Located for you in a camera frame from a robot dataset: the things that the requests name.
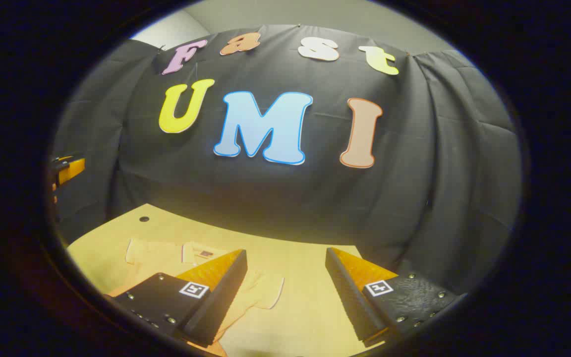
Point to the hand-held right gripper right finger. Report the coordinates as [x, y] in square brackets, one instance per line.
[347, 292]

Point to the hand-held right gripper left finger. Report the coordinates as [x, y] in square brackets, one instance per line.
[223, 292]

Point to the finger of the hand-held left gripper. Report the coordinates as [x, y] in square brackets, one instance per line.
[70, 169]

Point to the orange polo T-shirt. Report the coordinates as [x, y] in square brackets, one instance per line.
[159, 255]

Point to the black backdrop cloth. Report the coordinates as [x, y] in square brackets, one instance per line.
[275, 193]

